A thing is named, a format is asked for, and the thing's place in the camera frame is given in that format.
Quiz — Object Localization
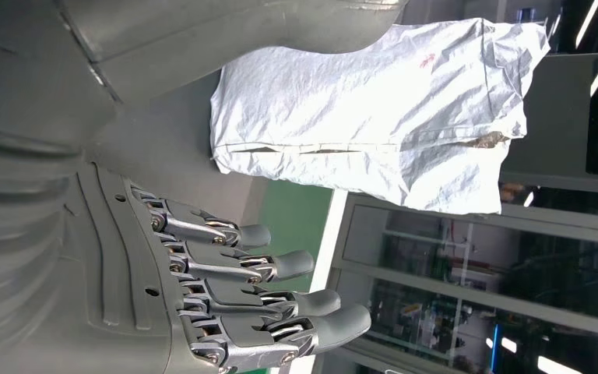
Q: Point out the grey glass-door cabinets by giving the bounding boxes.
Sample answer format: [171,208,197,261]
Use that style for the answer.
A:
[329,0,598,374]

